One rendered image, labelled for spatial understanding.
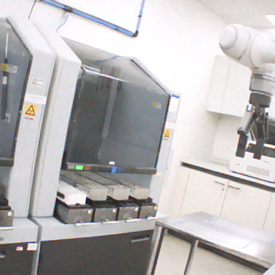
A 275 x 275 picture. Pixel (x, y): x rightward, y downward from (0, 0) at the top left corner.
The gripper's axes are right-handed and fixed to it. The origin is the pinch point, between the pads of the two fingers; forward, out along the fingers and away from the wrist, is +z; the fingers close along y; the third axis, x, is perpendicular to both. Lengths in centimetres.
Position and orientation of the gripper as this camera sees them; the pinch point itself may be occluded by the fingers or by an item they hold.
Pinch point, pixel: (249, 155)
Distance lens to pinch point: 117.2
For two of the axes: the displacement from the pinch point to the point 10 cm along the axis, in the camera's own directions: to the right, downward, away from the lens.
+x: -7.0, -1.9, 6.8
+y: 6.8, 0.9, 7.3
